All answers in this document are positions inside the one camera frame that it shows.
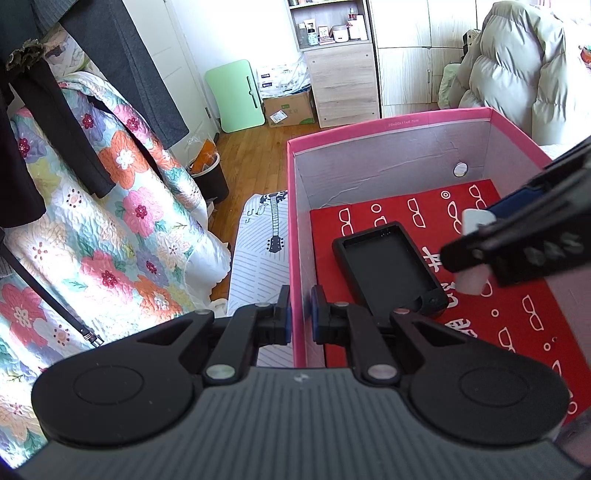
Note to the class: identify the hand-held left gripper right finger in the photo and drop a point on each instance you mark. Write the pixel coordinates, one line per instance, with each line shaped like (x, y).
(316, 314)

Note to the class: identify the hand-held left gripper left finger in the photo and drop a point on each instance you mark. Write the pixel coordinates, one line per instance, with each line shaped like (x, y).
(287, 314)

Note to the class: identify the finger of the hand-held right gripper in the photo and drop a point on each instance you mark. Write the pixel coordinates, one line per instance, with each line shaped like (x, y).
(517, 201)
(471, 251)

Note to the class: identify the white charger block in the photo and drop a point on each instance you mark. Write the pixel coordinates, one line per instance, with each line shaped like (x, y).
(475, 221)

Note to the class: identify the pink cardboard box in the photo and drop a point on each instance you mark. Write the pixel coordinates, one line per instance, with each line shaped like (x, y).
(369, 166)

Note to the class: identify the guitar print table cover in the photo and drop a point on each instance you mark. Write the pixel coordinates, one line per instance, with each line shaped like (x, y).
(258, 272)

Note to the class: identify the black phone case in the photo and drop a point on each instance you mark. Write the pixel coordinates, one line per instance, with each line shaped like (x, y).
(383, 263)

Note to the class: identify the pale grey puffer jacket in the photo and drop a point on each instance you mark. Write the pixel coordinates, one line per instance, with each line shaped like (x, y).
(517, 69)

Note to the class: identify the pale green cloth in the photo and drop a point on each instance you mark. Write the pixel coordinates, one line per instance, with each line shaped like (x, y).
(447, 87)

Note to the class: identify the black trash bin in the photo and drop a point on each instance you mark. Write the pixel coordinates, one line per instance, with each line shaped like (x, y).
(214, 182)

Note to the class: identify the floral quilt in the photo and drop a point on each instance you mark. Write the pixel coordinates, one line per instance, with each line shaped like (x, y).
(138, 240)

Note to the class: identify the light wooden wardrobe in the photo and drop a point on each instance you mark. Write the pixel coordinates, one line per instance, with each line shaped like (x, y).
(406, 69)

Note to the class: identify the orange packet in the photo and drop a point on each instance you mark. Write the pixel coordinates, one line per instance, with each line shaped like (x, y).
(205, 156)

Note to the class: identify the black belt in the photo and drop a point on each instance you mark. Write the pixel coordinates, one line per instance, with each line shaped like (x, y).
(93, 339)

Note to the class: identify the brown cardboard box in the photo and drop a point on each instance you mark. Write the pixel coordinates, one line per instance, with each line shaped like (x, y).
(295, 108)

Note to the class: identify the wooden shelf cabinet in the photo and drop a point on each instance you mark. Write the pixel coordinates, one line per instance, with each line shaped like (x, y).
(341, 78)

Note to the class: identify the green folding table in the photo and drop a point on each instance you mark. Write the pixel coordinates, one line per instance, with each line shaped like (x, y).
(233, 97)

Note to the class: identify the white bottle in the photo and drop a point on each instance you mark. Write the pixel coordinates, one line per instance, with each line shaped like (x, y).
(359, 27)

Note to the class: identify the white tissue pack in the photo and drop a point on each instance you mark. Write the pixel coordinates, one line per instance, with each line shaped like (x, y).
(281, 78)

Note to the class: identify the white jar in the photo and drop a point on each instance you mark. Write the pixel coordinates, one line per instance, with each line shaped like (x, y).
(340, 33)

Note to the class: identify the teal small bottle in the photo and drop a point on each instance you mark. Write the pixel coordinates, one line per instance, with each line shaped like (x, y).
(313, 37)

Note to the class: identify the white door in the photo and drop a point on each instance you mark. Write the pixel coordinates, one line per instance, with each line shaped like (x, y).
(184, 55)

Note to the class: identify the dark grey hanging pants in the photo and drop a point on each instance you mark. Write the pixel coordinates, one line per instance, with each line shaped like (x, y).
(134, 69)

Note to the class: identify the black pants with lace trim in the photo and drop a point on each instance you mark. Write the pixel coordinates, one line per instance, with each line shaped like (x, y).
(51, 134)

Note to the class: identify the black hanging coat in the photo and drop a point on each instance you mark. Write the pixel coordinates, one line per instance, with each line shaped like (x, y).
(18, 161)

